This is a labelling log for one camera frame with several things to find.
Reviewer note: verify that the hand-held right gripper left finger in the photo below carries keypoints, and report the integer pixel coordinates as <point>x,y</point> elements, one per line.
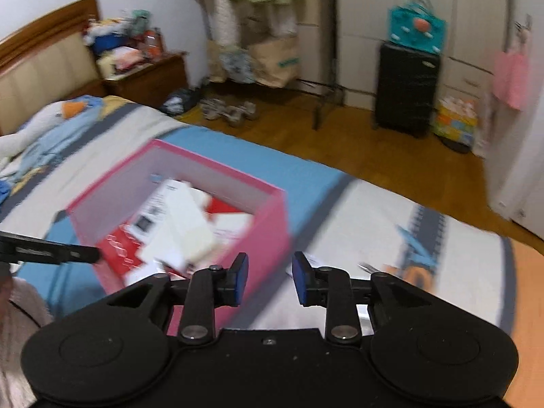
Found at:
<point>240,278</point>

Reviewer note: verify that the patterned cloth bag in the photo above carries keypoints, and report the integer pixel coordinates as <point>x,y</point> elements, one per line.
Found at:
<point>236,66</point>

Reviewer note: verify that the wooden nightstand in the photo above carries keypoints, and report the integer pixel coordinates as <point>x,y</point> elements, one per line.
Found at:
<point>148,78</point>

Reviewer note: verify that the teal bag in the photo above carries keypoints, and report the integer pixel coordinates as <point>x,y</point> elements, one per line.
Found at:
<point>418,27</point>

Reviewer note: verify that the cream long box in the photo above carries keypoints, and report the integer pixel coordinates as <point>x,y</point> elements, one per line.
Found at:
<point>191,225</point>

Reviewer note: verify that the white wardrobe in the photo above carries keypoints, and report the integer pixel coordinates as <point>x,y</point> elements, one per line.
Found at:
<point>365,29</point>

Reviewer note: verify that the small white box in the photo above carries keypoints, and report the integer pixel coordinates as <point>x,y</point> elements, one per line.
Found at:
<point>142,274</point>

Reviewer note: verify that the light blue garment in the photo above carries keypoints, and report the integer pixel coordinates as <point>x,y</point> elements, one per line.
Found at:
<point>55,144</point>

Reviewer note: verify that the pink garment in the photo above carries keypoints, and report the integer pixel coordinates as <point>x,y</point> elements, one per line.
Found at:
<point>512,76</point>

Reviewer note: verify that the person's left forearm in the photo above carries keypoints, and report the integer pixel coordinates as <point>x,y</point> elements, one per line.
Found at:
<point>21,327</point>

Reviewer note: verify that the black bag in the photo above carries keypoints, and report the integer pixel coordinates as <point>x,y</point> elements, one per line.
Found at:
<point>180,102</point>

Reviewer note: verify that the brown paper bag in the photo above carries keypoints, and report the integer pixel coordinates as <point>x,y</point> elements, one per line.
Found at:
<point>276,61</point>

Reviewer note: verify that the red storage box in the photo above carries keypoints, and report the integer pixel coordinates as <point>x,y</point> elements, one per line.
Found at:
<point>267,221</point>

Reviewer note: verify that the wooden padded bed headboard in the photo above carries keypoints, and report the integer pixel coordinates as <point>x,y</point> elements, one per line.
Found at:
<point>38,72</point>

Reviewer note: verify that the black suitcase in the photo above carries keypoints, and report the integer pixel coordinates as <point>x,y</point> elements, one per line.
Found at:
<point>406,89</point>

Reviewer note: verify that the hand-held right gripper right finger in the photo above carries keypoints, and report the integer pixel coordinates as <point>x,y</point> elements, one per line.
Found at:
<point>301,280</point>

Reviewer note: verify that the pile of clutter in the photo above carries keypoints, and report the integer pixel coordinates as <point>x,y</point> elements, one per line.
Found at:
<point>119,46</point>

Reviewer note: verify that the white printed box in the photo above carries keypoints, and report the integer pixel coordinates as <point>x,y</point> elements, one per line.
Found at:
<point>231,227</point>

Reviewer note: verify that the black clothes rack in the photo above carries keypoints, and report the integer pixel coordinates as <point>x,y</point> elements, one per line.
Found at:
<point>329,72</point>

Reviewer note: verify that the white goose plush toy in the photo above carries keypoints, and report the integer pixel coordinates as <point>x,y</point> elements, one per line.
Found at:
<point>29,127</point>

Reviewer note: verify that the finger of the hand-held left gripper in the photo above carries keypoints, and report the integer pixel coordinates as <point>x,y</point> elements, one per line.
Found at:
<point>51,251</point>

